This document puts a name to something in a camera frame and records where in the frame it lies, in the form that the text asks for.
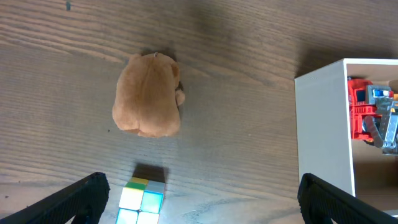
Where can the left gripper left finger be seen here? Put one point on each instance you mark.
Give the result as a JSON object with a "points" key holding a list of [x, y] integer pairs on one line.
{"points": [[82, 202]]}

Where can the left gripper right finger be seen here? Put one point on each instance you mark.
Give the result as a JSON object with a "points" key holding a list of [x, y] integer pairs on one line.
{"points": [[323, 203]]}

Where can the multicolour puzzle cube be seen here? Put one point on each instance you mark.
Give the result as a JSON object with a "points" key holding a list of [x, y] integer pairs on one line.
{"points": [[141, 202]]}

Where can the red toy fire truck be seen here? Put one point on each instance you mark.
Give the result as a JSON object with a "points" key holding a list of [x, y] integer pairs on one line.
{"points": [[373, 114]]}

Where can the white cardboard box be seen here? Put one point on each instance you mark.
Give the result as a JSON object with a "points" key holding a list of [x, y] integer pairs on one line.
{"points": [[324, 142]]}

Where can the brown plush toy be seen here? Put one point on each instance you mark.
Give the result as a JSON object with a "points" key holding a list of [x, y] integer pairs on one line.
{"points": [[148, 97]]}

